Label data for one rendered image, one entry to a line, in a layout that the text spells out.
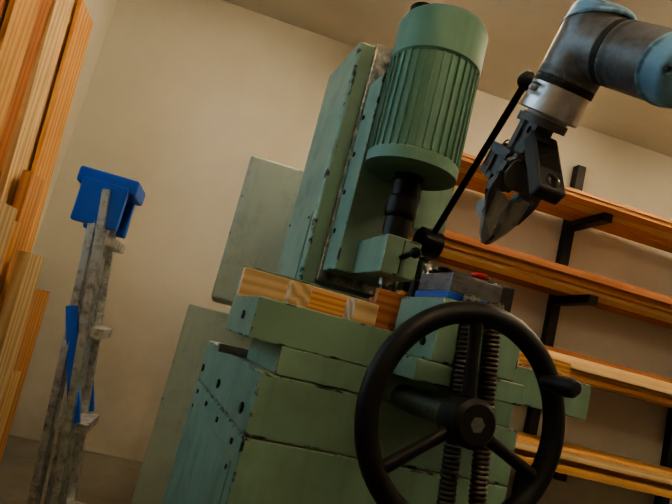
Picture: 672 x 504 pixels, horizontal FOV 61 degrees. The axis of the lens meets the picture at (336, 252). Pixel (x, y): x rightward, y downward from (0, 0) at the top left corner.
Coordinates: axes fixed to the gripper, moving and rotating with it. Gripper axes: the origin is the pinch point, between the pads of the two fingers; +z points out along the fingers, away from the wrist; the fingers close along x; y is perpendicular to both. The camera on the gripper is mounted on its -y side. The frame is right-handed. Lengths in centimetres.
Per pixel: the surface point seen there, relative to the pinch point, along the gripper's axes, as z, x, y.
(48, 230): 136, 102, 231
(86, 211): 47, 67, 72
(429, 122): -11.7, 10.9, 17.4
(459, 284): 4.8, 7.9, -11.3
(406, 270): 12.2, 7.1, 7.3
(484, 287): 4.2, 3.8, -11.0
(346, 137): -0.2, 17.2, 41.3
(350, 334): 18.0, 19.0, -9.5
